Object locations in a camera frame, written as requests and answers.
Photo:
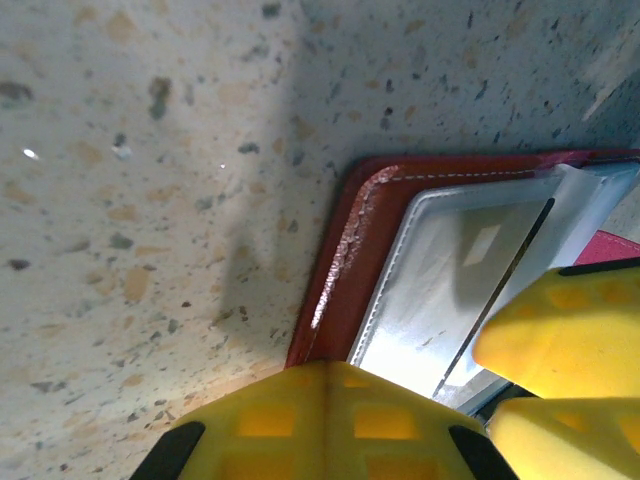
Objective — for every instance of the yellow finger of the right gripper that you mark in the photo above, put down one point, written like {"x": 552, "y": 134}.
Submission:
{"x": 575, "y": 440}
{"x": 565, "y": 340}

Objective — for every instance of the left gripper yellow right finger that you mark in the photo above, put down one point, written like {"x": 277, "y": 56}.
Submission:
{"x": 390, "y": 450}

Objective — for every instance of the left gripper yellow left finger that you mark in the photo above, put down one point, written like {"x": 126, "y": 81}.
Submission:
{"x": 260, "y": 450}

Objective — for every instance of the glossy dark chip card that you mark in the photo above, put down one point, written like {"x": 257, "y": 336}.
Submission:
{"x": 480, "y": 245}

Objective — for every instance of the red leather card holder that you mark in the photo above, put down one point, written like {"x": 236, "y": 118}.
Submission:
{"x": 350, "y": 280}

